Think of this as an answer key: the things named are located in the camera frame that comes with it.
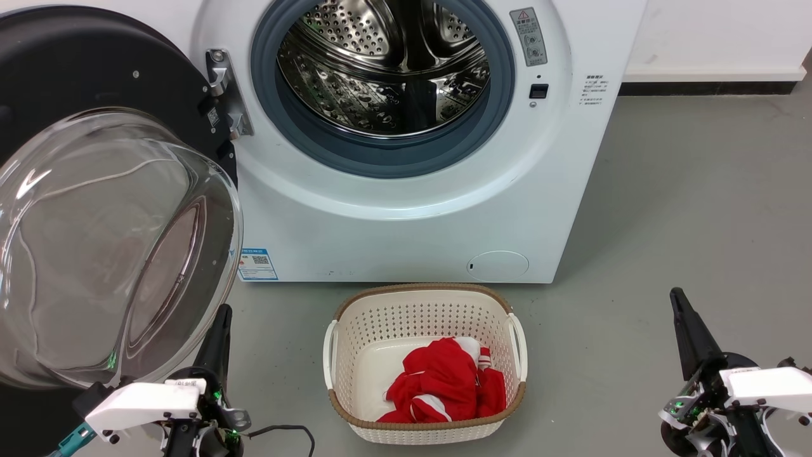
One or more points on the grey warning sticker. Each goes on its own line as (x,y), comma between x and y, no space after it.
(528,37)

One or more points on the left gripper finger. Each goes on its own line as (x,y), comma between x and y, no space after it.
(210,355)
(223,355)

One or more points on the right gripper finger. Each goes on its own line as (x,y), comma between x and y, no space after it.
(686,343)
(703,343)

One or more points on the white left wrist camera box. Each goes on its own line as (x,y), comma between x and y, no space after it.
(139,403)

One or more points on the round white filter cover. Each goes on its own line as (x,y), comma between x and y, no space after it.
(498,266)

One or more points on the black round glass washer door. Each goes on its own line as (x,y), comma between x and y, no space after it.
(76,63)

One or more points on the red and white garment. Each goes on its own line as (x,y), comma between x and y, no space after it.
(444,381)

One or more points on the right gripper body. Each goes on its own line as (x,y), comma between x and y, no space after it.
(698,409)

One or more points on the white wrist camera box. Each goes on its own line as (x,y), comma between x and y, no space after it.
(139,403)
(767,384)

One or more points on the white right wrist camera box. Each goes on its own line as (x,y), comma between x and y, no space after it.
(767,384)

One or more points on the white front-load washing machine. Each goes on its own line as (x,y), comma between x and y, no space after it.
(412,241)

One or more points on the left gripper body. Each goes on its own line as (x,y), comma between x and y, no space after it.
(216,422)

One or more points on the black baseboard strip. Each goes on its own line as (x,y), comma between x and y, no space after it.
(698,88)

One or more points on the blue QR code sticker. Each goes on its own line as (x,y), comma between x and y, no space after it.
(257,264)

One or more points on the steel perforated washer drum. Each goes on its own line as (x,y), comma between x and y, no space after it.
(380,63)

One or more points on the metal door hinge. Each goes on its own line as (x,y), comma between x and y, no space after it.
(225,82)

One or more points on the cream perforated laundry basket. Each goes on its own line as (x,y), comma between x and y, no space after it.
(380,317)

